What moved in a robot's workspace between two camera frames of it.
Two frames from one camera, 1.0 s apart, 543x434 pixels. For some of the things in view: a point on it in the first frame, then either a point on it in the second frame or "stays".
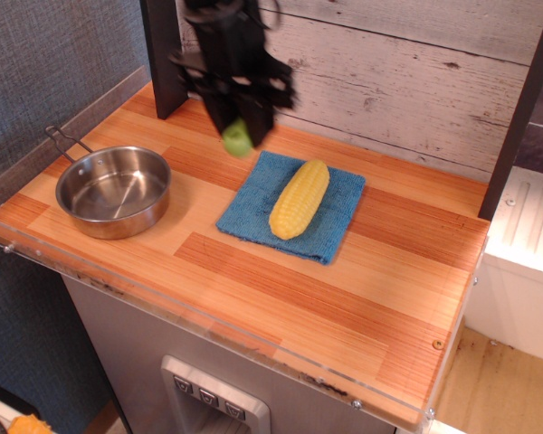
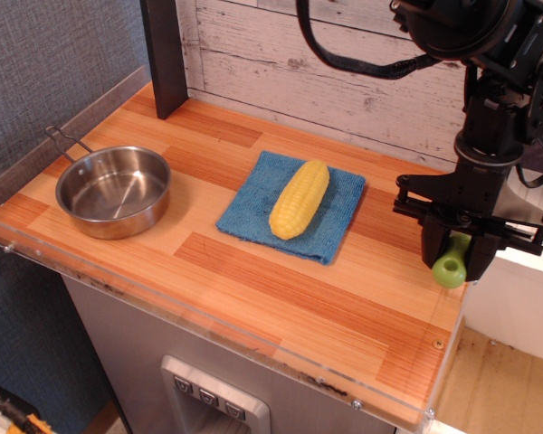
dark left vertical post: (163, 42) stays
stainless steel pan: (114, 192) stays
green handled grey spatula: (236, 137) -> (450, 270)
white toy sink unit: (515, 296) stays
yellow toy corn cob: (300, 200) stays
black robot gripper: (234, 70) -> (473, 195)
